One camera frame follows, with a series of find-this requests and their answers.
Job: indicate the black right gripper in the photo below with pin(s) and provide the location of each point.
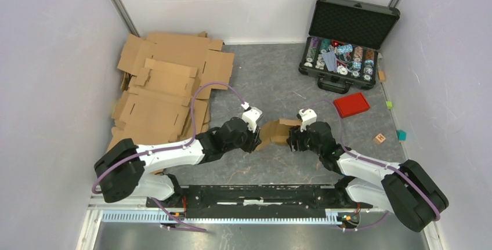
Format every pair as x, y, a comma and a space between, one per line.
295, 134

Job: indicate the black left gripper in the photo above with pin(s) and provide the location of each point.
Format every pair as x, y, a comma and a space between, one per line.
253, 138

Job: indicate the brown cardboard box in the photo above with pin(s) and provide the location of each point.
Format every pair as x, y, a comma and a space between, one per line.
276, 132

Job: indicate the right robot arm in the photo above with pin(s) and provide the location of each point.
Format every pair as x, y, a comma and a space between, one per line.
405, 189

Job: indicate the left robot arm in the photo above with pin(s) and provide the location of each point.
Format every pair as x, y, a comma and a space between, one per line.
127, 169

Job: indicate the red flat box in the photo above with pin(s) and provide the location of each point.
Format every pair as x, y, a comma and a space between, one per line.
351, 105

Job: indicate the wooden letter cube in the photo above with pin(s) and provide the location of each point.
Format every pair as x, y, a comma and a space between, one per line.
379, 139

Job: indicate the teal cube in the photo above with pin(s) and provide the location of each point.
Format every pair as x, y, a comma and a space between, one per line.
401, 135

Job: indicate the black poker chip case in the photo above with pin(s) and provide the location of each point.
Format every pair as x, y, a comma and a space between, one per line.
344, 37

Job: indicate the stack of flat cardboard boxes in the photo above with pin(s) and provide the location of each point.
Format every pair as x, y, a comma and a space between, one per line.
169, 80

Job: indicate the small orange wooden block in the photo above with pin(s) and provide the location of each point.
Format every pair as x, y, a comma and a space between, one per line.
381, 76

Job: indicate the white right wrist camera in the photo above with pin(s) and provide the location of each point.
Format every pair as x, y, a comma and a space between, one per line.
307, 117

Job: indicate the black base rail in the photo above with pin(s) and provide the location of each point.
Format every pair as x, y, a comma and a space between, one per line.
267, 201

